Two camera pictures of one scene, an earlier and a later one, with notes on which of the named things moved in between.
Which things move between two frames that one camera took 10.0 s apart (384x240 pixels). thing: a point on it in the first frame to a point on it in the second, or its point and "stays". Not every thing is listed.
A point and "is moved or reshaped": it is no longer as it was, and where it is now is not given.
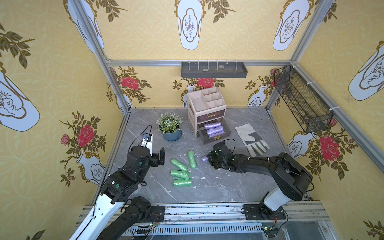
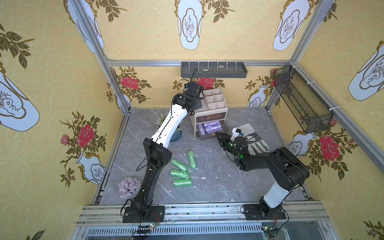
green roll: x=191 y=155 stays
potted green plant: x=169 y=126 stays
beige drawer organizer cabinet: x=206 y=110 stays
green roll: x=180 y=174 stays
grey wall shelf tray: x=210 y=69 stays
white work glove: x=255 y=144 stays
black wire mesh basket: x=313 y=112 stays
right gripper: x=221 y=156 to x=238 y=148
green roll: x=179 y=164 stays
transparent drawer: x=201 y=132 is moved or reshaped
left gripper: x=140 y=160 to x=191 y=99
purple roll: x=204 y=159 to x=202 y=129
